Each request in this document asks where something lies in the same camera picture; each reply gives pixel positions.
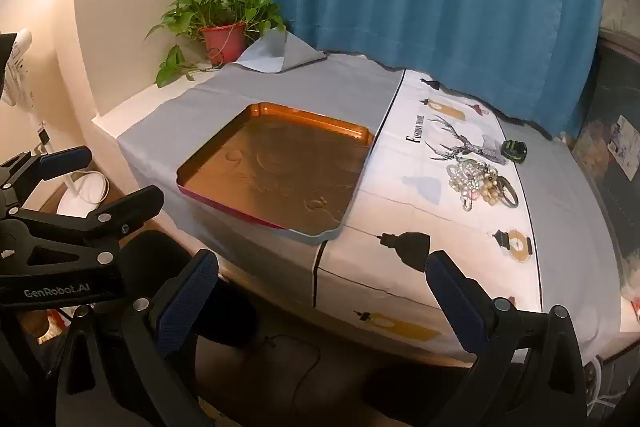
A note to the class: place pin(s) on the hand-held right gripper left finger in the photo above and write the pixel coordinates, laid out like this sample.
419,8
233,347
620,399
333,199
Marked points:
182,307

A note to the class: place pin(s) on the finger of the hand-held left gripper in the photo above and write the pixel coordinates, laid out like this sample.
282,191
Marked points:
132,207
65,158

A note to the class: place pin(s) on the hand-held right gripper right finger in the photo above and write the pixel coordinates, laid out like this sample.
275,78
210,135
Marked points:
457,307

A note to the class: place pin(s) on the orange metal tray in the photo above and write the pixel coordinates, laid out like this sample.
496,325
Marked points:
280,172

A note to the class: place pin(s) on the black green smart watch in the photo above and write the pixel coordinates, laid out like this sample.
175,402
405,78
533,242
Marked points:
515,152

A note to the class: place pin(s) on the white floor fan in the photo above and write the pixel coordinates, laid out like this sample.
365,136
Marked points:
90,192

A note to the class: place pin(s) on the potted green plant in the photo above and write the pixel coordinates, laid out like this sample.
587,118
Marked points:
222,42

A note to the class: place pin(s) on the grey white printed tablecloth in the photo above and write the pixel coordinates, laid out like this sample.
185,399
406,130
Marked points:
300,82

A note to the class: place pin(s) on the white picture card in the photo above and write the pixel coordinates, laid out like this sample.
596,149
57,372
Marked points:
626,142

